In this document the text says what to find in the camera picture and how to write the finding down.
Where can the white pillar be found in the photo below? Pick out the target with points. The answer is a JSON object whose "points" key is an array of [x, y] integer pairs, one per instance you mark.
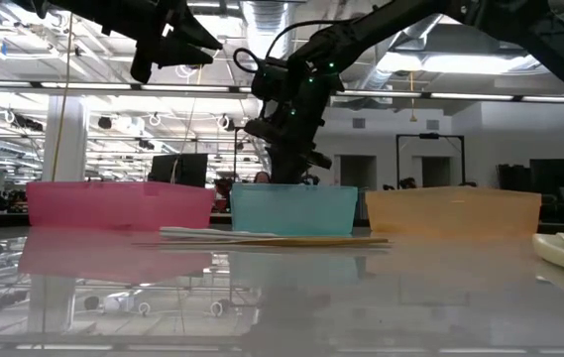
{"points": [[66, 139]]}

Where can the orange plastic bin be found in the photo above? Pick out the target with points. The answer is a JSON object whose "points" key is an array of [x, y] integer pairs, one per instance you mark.
{"points": [[452, 210]]}

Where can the wall vent grille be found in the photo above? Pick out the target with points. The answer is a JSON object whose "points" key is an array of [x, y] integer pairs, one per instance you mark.
{"points": [[432, 124], [359, 123]]}

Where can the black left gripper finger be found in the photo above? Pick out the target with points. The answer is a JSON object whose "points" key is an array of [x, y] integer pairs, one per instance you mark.
{"points": [[185, 30], [177, 58]]}

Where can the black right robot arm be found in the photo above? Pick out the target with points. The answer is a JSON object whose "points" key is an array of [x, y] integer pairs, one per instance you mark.
{"points": [[410, 20]]}

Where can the long LED light bar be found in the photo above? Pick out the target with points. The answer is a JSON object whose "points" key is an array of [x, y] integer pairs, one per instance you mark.
{"points": [[187, 88]]}

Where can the person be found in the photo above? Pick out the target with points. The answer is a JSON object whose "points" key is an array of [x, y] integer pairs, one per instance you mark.
{"points": [[261, 177]]}

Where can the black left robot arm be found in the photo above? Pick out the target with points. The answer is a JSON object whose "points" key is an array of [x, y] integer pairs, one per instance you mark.
{"points": [[78, 10]]}

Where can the red background object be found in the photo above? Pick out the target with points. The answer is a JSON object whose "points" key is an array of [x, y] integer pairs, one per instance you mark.
{"points": [[222, 191]]}

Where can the pink plastic bin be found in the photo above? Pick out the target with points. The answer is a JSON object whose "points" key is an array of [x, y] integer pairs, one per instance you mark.
{"points": [[123, 205]]}

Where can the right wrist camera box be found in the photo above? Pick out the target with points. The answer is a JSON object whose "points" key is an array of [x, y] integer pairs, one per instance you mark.
{"points": [[271, 79]]}

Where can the teal plastic bin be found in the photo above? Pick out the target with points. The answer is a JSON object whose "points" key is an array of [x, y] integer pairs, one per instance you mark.
{"points": [[294, 208]]}

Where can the black frame stand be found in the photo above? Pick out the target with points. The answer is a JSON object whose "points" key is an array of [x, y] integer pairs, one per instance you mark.
{"points": [[430, 135]]}

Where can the silver ceiling duct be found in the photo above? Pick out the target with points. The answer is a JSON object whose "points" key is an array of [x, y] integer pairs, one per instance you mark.
{"points": [[267, 25]]}

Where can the white utensil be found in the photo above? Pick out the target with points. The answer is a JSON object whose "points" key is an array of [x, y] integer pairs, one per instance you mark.
{"points": [[212, 232]]}

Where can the black monitor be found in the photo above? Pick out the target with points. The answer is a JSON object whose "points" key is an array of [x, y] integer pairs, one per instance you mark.
{"points": [[180, 169], [554, 173]]}

